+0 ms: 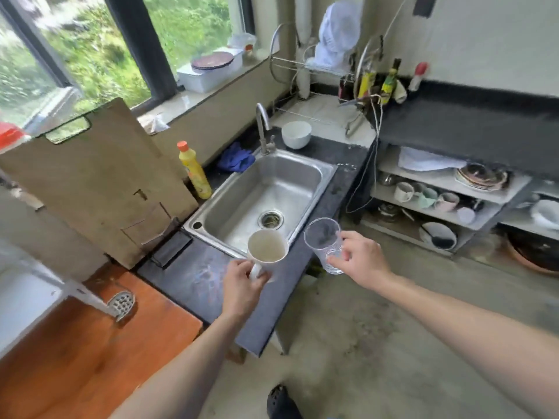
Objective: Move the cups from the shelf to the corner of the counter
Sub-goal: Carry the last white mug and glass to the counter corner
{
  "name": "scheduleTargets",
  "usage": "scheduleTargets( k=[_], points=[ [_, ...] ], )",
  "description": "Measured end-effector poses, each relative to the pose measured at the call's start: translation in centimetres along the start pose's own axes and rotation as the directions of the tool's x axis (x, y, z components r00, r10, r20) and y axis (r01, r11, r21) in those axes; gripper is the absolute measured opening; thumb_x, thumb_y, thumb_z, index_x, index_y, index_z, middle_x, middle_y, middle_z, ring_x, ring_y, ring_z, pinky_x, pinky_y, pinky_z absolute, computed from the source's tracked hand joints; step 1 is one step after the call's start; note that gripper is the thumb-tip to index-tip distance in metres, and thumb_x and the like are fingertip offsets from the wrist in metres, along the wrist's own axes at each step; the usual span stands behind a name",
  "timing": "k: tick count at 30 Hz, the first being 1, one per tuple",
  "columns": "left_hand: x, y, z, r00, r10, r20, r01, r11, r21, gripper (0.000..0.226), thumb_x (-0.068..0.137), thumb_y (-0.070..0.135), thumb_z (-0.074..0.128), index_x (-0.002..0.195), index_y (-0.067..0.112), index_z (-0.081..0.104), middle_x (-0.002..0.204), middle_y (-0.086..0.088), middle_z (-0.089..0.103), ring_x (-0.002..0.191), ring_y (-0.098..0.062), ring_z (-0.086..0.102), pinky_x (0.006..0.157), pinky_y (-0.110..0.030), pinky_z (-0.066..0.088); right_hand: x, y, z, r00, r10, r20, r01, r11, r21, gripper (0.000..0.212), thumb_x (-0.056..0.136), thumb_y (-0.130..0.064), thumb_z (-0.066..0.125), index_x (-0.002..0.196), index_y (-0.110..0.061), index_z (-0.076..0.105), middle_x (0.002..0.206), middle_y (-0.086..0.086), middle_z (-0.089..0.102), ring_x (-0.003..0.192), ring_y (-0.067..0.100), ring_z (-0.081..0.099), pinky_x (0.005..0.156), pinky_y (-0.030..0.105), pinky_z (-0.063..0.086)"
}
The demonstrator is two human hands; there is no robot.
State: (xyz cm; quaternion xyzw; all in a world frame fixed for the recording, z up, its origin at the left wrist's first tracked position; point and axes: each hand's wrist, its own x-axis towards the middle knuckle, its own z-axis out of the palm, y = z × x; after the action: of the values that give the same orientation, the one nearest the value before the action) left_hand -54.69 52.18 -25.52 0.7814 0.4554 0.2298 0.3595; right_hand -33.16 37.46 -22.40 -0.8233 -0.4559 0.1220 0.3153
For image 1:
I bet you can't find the clear glass cup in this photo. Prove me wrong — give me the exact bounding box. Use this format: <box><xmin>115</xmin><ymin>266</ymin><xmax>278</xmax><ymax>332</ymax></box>
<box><xmin>303</xmin><ymin>218</ymin><xmax>346</xmax><ymax>276</ymax></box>

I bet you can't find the black clog shoe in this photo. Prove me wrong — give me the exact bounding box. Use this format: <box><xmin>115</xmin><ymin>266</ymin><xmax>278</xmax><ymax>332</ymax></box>
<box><xmin>267</xmin><ymin>385</ymin><xmax>305</xmax><ymax>419</ymax></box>

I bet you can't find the white plastic box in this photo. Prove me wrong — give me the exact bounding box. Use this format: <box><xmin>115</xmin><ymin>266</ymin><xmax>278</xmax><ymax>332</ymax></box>
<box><xmin>176</xmin><ymin>47</ymin><xmax>245</xmax><ymax>95</ymax></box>

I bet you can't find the green yellow sauce bottle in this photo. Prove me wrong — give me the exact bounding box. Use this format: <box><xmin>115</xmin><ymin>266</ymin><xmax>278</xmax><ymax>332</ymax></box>
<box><xmin>378</xmin><ymin>67</ymin><xmax>399</xmax><ymax>106</ymax></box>

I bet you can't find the black window frame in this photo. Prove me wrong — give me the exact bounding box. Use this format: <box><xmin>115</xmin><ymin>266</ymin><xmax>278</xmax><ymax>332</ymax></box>
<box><xmin>0</xmin><ymin>0</ymin><xmax>257</xmax><ymax>127</ymax></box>

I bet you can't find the metal dish rack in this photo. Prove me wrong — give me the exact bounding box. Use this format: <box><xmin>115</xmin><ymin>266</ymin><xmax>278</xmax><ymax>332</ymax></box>
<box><xmin>268</xmin><ymin>22</ymin><xmax>381</xmax><ymax>139</ymax></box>

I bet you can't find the white desk fan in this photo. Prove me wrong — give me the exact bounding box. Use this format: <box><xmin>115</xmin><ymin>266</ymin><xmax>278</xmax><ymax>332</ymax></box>
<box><xmin>313</xmin><ymin>0</ymin><xmax>364</xmax><ymax>71</ymax></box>

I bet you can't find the yellow label oil bottle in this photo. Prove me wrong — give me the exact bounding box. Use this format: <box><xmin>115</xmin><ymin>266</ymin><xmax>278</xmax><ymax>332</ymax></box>
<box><xmin>357</xmin><ymin>61</ymin><xmax>378</xmax><ymax>101</ymax></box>

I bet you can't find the wooden cutting board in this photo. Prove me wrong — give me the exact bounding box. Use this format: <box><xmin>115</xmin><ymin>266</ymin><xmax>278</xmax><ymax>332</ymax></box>
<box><xmin>0</xmin><ymin>98</ymin><xmax>200</xmax><ymax>271</ymax></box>

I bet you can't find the metal faucet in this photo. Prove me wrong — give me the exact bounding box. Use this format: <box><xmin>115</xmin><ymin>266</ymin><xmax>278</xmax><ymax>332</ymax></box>
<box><xmin>255</xmin><ymin>102</ymin><xmax>277</xmax><ymax>156</ymax></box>

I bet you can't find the yellow detergent bottle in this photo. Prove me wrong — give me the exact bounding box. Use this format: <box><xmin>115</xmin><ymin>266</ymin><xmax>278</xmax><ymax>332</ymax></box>
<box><xmin>176</xmin><ymin>140</ymin><xmax>214</xmax><ymax>201</ymax></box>

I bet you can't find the red capped white bottle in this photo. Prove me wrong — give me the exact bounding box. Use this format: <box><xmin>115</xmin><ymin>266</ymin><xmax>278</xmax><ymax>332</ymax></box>
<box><xmin>408</xmin><ymin>61</ymin><xmax>430</xmax><ymax>93</ymax></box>

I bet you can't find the person's left hand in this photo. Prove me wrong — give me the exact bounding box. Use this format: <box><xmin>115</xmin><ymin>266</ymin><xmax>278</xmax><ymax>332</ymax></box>
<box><xmin>221</xmin><ymin>258</ymin><xmax>272</xmax><ymax>322</ymax></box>

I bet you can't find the white cable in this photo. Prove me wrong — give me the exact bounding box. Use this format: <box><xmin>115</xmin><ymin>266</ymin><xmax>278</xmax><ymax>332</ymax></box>
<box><xmin>344</xmin><ymin>93</ymin><xmax>386</xmax><ymax>215</ymax></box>

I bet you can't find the stainless steel sink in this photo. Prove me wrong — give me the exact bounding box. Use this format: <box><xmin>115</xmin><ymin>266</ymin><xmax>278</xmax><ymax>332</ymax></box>
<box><xmin>182</xmin><ymin>148</ymin><xmax>339</xmax><ymax>261</ymax></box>

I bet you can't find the person's right forearm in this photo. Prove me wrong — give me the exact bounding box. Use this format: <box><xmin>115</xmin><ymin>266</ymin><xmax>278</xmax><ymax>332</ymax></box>
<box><xmin>375</xmin><ymin>274</ymin><xmax>559</xmax><ymax>419</ymax></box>

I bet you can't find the white metal shelf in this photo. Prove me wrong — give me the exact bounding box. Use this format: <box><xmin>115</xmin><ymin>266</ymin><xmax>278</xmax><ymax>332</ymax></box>
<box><xmin>0</xmin><ymin>169</ymin><xmax>137</xmax><ymax>359</ymax></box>

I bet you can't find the white drain pipe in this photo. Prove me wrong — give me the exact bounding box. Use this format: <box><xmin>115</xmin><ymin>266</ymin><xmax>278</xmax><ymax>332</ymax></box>
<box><xmin>295</xmin><ymin>0</ymin><xmax>313</xmax><ymax>101</ymax></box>

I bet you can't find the black cutting board holder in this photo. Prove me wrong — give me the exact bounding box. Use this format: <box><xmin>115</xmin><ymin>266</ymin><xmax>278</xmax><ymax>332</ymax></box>
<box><xmin>148</xmin><ymin>218</ymin><xmax>193</xmax><ymax>269</ymax></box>

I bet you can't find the white bowl with dark inside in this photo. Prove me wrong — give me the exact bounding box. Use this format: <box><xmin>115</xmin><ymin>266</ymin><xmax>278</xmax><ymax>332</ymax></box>
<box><xmin>419</xmin><ymin>222</ymin><xmax>458</xmax><ymax>251</ymax></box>

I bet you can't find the blue cloth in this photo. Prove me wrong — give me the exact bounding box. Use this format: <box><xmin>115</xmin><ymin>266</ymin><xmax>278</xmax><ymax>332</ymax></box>
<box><xmin>217</xmin><ymin>141</ymin><xmax>257</xmax><ymax>173</ymax></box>

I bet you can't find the crumpled plastic bag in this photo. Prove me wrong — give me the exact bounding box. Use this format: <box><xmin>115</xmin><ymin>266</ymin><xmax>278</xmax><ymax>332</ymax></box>
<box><xmin>137</xmin><ymin>113</ymin><xmax>171</xmax><ymax>136</ymax></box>

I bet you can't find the black wall socket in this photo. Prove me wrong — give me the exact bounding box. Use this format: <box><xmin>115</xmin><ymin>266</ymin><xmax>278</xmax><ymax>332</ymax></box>
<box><xmin>412</xmin><ymin>0</ymin><xmax>439</xmax><ymax>19</ymax></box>

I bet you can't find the stack of patterned plates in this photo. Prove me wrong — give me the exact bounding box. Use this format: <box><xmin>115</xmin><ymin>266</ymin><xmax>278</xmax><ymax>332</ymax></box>
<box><xmin>454</xmin><ymin>163</ymin><xmax>510</xmax><ymax>192</ymax></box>

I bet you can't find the dark wok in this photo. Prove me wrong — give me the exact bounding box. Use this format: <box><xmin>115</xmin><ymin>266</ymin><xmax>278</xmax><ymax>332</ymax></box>
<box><xmin>506</xmin><ymin>230</ymin><xmax>559</xmax><ymax>276</ymax></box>

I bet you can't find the orange wooden table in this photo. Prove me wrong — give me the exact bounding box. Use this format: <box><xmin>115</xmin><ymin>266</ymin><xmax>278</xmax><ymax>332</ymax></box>
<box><xmin>0</xmin><ymin>261</ymin><xmax>204</xmax><ymax>419</ymax></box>

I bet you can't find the white under-counter shelving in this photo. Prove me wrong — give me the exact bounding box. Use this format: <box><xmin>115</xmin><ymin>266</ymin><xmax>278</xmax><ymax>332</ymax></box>
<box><xmin>360</xmin><ymin>143</ymin><xmax>559</xmax><ymax>276</ymax></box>

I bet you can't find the brown round plate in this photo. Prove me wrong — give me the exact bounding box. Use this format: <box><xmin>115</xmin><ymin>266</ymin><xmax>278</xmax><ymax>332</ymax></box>
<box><xmin>190</xmin><ymin>51</ymin><xmax>236</xmax><ymax>71</ymax></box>

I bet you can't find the pale teal mug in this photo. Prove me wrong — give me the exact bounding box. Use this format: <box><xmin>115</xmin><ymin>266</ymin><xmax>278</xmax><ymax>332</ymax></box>
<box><xmin>417</xmin><ymin>187</ymin><xmax>439</xmax><ymax>210</ymax></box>

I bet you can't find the large white bowl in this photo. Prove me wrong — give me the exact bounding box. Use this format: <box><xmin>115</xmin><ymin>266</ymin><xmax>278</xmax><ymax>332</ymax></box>
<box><xmin>530</xmin><ymin>199</ymin><xmax>559</xmax><ymax>230</ymax></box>

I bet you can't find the person's left forearm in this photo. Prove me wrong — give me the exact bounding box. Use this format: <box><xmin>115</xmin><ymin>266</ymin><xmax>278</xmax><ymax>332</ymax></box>
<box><xmin>109</xmin><ymin>309</ymin><xmax>264</xmax><ymax>419</ymax></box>

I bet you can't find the pale pink mug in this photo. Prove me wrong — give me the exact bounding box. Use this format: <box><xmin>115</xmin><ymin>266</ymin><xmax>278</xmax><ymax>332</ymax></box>
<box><xmin>436</xmin><ymin>192</ymin><xmax>461</xmax><ymax>212</ymax></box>

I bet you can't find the person's right hand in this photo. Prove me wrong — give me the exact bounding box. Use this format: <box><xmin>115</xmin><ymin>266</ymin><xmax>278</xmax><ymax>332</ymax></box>
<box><xmin>326</xmin><ymin>230</ymin><xmax>394</xmax><ymax>294</ymax></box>

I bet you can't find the red lidded jar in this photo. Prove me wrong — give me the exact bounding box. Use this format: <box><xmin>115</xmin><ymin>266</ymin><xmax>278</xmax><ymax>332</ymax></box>
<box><xmin>0</xmin><ymin>122</ymin><xmax>32</xmax><ymax>154</ymax></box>

